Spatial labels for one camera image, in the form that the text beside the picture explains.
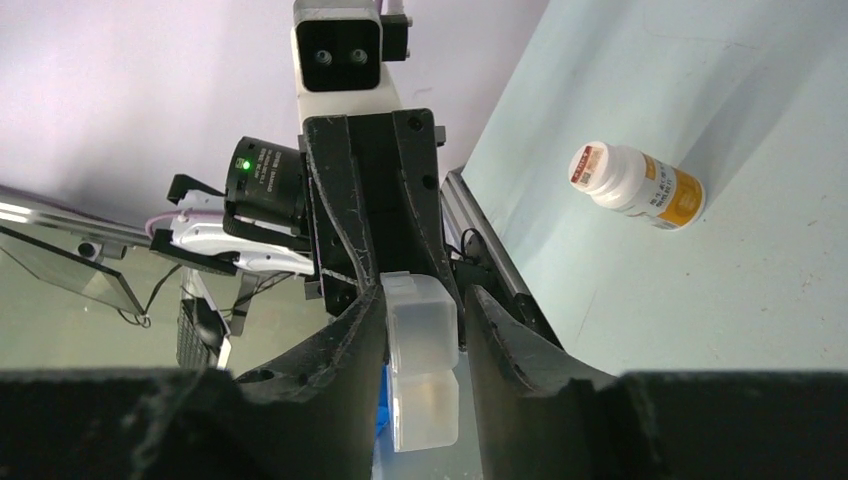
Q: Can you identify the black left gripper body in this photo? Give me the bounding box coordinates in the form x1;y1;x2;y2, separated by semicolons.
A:
301;109;446;316

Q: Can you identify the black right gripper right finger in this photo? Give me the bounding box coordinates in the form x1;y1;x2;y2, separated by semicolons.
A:
465;286;847;479

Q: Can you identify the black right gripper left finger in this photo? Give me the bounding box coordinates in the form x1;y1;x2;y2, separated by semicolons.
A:
1;285;386;479

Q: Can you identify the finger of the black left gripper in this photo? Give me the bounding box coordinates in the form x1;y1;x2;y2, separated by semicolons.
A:
303;114;381;292
391;108;464;312

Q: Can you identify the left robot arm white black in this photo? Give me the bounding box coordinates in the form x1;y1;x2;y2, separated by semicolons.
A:
152;109;459;316

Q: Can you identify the blue plastic parts bin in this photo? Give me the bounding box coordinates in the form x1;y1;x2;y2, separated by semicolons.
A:
375;364;391;439

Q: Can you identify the white pill bottle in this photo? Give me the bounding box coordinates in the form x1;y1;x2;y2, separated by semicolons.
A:
567;141;707;231

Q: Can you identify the dark flat monitor panel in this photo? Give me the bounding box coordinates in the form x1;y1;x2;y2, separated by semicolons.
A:
1;227;143;315

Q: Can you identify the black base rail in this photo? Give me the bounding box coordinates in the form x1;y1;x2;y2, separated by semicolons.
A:
440;171;562;348

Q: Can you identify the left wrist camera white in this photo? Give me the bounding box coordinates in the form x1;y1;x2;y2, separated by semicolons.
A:
291;0;412;122

